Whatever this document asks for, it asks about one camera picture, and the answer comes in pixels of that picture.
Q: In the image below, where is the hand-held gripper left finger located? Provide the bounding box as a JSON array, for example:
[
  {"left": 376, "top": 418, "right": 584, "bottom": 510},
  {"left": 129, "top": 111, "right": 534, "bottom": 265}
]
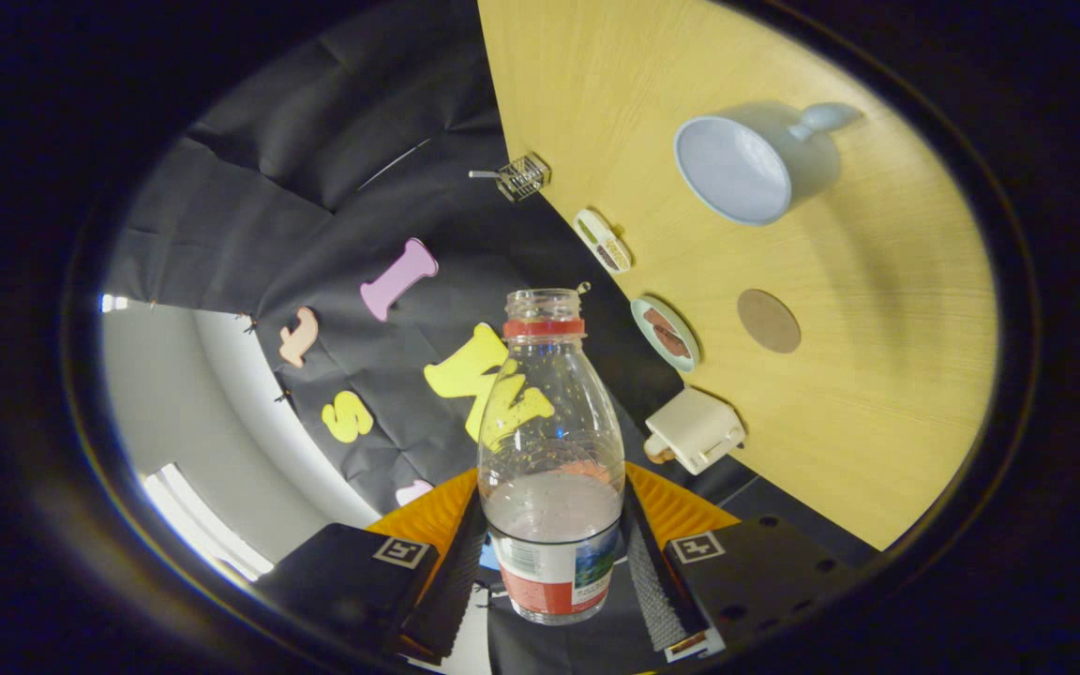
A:
[{"left": 254, "top": 469, "right": 489, "bottom": 662}]

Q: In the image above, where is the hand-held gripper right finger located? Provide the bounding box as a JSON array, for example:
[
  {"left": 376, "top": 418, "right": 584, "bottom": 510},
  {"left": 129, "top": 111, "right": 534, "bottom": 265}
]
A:
[{"left": 622, "top": 461, "right": 869, "bottom": 665}]

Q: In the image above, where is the clear juice bottle red label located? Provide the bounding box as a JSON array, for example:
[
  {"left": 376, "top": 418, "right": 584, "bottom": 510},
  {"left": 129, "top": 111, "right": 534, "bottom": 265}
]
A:
[{"left": 477, "top": 288, "right": 626, "bottom": 624}]

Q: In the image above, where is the brown round coaster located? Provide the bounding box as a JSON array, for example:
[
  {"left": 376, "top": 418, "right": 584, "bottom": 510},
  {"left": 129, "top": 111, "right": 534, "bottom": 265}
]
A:
[{"left": 737, "top": 289, "right": 803, "bottom": 355}]

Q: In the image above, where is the white cup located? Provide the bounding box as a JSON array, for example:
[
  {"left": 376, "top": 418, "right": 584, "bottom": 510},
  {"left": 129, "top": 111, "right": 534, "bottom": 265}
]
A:
[{"left": 673, "top": 101, "right": 862, "bottom": 227}]

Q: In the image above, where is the long ceiling light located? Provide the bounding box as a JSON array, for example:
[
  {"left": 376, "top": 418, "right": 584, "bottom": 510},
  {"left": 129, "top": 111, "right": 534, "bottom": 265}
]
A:
[{"left": 142, "top": 462, "right": 276, "bottom": 582}]

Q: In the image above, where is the white toaster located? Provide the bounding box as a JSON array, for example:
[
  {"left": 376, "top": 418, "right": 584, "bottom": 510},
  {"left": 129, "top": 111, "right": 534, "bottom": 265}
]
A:
[{"left": 643, "top": 387, "right": 747, "bottom": 476}]

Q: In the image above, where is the pale green plate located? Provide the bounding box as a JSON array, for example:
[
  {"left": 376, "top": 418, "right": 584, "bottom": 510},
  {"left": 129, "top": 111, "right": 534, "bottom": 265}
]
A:
[{"left": 630, "top": 296, "right": 701, "bottom": 374}]

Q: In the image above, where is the wooden table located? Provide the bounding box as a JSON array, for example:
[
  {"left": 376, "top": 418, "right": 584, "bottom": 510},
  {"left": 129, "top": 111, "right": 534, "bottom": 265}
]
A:
[{"left": 477, "top": 0, "right": 1000, "bottom": 552}]

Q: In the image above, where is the white divided seed tray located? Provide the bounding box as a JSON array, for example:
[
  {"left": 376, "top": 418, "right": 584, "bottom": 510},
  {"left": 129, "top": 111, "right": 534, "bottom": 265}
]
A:
[{"left": 573, "top": 208, "right": 633, "bottom": 275}]

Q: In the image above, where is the black backdrop cloth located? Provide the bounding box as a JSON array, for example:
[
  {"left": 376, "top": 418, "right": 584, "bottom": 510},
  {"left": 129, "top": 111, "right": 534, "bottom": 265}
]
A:
[{"left": 104, "top": 0, "right": 878, "bottom": 675}]

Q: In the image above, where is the wire mesh basket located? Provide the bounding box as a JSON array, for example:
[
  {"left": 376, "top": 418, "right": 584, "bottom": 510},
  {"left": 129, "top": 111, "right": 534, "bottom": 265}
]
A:
[{"left": 495, "top": 153, "right": 552, "bottom": 203}]

